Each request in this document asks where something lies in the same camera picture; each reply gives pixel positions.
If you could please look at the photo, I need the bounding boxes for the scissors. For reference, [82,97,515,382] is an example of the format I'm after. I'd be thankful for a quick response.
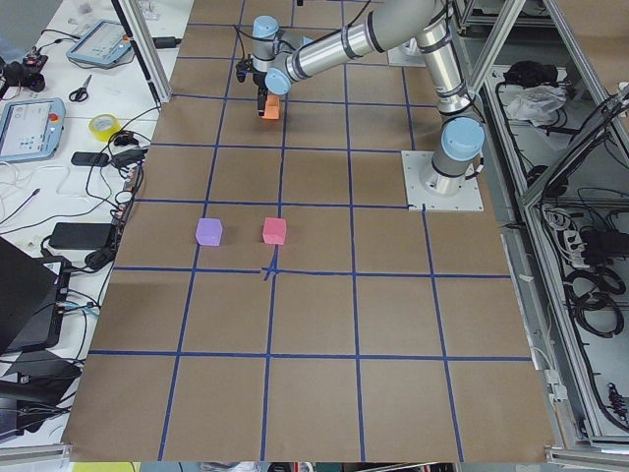
[68,75,92,103]

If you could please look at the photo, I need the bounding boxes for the red foam cube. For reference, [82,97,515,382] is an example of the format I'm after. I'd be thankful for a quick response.
[262,217,287,245]

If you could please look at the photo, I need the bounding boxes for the black power adapter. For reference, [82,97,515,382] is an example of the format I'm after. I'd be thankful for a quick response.
[49,222,114,250]

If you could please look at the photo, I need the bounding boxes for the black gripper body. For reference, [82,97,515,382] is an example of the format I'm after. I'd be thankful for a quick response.
[236,57,268,98]

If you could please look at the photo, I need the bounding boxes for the orange foam cube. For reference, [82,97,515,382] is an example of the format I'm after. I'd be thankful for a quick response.
[261,94,281,120]

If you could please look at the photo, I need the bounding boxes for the black laptop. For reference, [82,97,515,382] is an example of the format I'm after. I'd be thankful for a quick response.
[1,239,70,354]

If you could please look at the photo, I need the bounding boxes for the far teach pendant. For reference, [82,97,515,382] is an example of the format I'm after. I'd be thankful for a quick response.
[66,20,132,69]

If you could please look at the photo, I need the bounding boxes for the aluminium frame post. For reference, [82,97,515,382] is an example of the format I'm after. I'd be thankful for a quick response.
[111,0,172,106]

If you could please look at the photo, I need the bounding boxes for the teach pendant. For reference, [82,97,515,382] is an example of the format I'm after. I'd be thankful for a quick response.
[66,20,132,69]
[1,98,66,163]

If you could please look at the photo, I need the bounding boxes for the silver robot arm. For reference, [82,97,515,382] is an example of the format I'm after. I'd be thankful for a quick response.
[235,0,486,197]

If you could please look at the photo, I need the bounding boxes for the yellow tape roll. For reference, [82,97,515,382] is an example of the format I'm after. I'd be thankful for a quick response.
[88,113,122,143]

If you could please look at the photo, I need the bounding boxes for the purple foam cube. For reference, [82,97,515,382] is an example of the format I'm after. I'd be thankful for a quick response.
[196,217,223,247]

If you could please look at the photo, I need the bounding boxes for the white crumpled cloth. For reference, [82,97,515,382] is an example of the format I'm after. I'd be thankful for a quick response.
[505,86,566,127]

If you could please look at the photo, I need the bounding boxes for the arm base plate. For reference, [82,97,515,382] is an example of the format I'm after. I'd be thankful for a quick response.
[401,150,484,212]
[387,38,426,68]

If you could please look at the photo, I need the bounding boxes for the near teach pendant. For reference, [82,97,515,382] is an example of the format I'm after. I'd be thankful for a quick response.
[1,98,66,163]

